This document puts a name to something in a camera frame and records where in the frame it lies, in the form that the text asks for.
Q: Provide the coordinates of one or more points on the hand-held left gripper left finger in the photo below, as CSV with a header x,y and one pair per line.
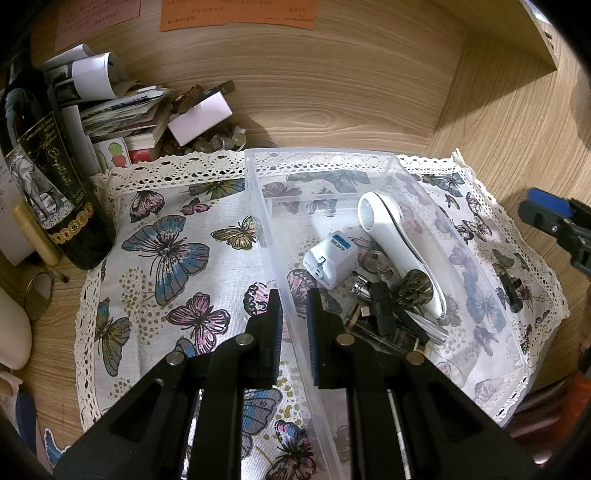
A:
x,y
276,323

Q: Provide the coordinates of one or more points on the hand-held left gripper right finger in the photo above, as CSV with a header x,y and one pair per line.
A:
x,y
312,323

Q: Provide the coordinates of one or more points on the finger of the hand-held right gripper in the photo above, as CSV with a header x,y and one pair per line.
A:
x,y
568,240
551,203

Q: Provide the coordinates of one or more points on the white plug adapter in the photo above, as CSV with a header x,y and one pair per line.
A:
x,y
330,258

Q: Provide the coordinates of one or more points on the black key fob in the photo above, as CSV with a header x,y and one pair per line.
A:
x,y
382,307

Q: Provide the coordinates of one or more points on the silver key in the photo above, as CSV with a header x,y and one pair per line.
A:
x,y
373,263

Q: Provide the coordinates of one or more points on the round patterned knob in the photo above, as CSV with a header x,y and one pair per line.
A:
x,y
415,288

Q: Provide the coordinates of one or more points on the clear plastic storage box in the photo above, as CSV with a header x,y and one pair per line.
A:
x,y
461,295

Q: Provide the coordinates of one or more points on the white handheld massager device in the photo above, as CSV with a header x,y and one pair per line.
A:
x,y
392,230

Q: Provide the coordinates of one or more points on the butterfly printed lace cloth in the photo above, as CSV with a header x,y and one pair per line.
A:
x,y
175,240

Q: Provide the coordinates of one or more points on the pile of small trinkets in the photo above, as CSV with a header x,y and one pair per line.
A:
x,y
207,141

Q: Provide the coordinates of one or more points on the white paper card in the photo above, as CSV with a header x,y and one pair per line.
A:
x,y
198,117

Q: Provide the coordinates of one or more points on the fruit sticker card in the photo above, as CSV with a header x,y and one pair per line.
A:
x,y
112,154

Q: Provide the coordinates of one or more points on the dark wine bottle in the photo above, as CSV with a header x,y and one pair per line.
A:
x,y
60,198

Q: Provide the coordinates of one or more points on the blue bird sticker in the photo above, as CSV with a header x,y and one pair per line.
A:
x,y
55,447

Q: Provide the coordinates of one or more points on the gold tube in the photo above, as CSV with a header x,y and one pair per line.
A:
x,y
37,235

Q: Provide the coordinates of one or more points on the cream ceramic object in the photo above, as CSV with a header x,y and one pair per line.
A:
x,y
13,332

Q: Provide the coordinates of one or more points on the pile of papers and booklets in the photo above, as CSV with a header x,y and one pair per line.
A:
x,y
120,110

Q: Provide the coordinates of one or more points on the white handwritten paper sheet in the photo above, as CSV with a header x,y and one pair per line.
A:
x,y
10,207

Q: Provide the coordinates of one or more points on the rolled white paper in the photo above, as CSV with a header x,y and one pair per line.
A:
x,y
92,71

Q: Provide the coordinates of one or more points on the orange paper note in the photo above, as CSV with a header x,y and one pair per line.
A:
x,y
240,11

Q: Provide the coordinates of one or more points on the pink paper note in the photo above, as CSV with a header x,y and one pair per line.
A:
x,y
97,18

